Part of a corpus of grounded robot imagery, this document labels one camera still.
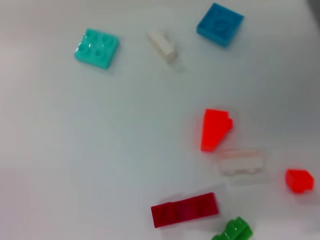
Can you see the small red brick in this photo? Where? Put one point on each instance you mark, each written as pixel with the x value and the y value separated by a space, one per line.
pixel 298 181

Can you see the dark red long brick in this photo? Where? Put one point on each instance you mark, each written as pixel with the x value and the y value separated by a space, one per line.
pixel 185 210

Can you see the teal square brick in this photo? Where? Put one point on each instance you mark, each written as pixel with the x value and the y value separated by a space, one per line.
pixel 96 48

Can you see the orange-red slope brick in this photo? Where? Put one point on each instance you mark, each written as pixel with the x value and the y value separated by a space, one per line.
pixel 215 130

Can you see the green transparent brick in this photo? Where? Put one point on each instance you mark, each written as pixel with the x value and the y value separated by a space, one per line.
pixel 233 230

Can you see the blue square brick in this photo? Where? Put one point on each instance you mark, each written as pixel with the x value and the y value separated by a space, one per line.
pixel 220 25

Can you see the white brick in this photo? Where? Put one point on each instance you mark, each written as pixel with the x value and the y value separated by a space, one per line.
pixel 162 46

